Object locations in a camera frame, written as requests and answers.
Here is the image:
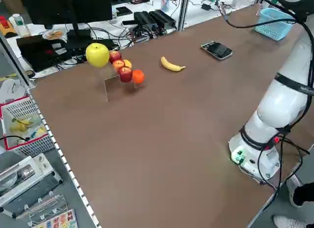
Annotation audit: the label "yellow banana bunch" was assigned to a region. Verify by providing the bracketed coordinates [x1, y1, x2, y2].
[10, 117, 47, 140]

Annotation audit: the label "white toaster oven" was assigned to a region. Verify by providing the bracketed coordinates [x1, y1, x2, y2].
[0, 155, 63, 213]

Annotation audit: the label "blue plastic basket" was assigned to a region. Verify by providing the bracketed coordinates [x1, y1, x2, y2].
[254, 7, 295, 42]

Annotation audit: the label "red orange toy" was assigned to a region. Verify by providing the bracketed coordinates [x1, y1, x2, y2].
[0, 15, 18, 39]

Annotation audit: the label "black computer monitor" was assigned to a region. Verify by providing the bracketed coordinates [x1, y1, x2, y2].
[18, 0, 113, 25]

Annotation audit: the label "red apple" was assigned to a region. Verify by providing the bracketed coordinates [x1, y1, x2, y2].
[109, 51, 122, 64]
[112, 59, 126, 72]
[117, 66, 133, 83]

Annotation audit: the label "large yellow green fruit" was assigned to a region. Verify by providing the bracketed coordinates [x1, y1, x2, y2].
[85, 42, 110, 68]

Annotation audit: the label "person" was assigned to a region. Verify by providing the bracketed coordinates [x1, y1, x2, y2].
[273, 175, 314, 228]

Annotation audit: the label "colourful number puzzle board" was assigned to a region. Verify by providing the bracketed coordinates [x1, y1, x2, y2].
[36, 209, 79, 228]

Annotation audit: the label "small black device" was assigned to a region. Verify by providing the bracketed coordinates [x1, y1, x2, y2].
[115, 6, 132, 17]

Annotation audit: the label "aluminium corner post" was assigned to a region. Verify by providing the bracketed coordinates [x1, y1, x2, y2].
[0, 32, 35, 89]

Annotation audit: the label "black monitor stand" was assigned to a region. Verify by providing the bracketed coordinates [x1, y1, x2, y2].
[66, 16, 92, 50]

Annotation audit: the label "aluminium table edge rail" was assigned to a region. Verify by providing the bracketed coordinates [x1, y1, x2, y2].
[26, 86, 102, 228]

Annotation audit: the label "flat black box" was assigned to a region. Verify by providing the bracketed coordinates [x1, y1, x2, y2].
[16, 34, 69, 73]

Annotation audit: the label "shiny compact disc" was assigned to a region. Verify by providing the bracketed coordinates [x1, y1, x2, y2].
[42, 30, 64, 41]

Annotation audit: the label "clear acrylic rack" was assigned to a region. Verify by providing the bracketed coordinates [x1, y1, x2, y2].
[24, 194, 69, 226]

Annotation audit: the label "tangled black cables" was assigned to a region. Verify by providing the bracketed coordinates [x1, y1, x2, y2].
[52, 23, 180, 66]

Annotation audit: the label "black digital kitchen scale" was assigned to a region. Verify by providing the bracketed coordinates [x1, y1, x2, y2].
[200, 40, 233, 60]

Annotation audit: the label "white basket with red rim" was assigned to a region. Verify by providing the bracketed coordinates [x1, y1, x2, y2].
[0, 96, 56, 158]

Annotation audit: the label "black base cable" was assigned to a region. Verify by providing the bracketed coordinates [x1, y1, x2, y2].
[255, 136, 311, 209]

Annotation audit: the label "orange tangerine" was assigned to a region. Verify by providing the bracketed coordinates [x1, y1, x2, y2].
[132, 69, 146, 85]

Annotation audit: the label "clear acrylic fruit shelf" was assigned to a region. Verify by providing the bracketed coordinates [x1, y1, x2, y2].
[94, 62, 147, 102]

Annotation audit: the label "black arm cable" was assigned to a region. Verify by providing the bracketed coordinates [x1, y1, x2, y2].
[220, 1, 299, 29]

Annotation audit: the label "aluminium frame post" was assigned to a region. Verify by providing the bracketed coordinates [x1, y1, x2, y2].
[178, 0, 191, 31]

